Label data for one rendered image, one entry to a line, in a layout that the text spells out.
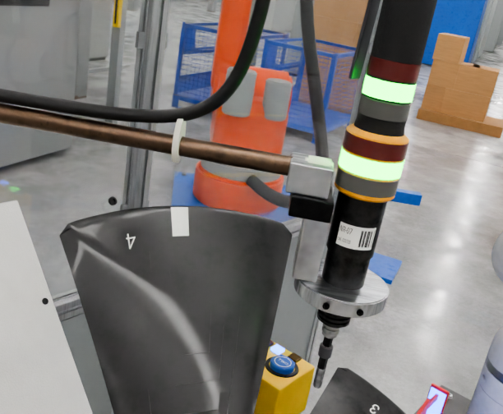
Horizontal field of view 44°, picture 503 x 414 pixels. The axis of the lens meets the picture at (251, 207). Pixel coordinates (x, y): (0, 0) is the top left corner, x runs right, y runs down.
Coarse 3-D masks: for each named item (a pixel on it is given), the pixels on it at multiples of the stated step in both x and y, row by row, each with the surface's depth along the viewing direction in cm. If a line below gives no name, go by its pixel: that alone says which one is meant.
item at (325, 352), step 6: (324, 342) 48; (330, 342) 48; (324, 348) 48; (330, 348) 48; (318, 354) 49; (324, 354) 48; (330, 354) 48; (324, 360) 49; (318, 366) 49; (324, 366) 49; (318, 372) 49; (324, 372) 49; (318, 378) 49; (318, 384) 50
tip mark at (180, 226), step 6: (174, 210) 62; (180, 210) 62; (186, 210) 62; (174, 216) 61; (180, 216) 62; (186, 216) 62; (174, 222) 61; (180, 222) 61; (186, 222) 61; (174, 228) 61; (180, 228) 61; (186, 228) 61; (174, 234) 61; (180, 234) 61; (186, 234) 61
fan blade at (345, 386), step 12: (336, 372) 77; (348, 372) 78; (336, 384) 76; (348, 384) 76; (360, 384) 77; (324, 396) 74; (336, 396) 74; (348, 396) 75; (360, 396) 75; (372, 396) 76; (384, 396) 76; (324, 408) 72; (336, 408) 73; (348, 408) 73; (360, 408) 74; (396, 408) 76
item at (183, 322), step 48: (96, 240) 59; (144, 240) 60; (192, 240) 61; (240, 240) 62; (288, 240) 64; (96, 288) 58; (144, 288) 58; (192, 288) 58; (240, 288) 59; (96, 336) 57; (144, 336) 56; (192, 336) 56; (240, 336) 57; (144, 384) 55; (192, 384) 54; (240, 384) 55
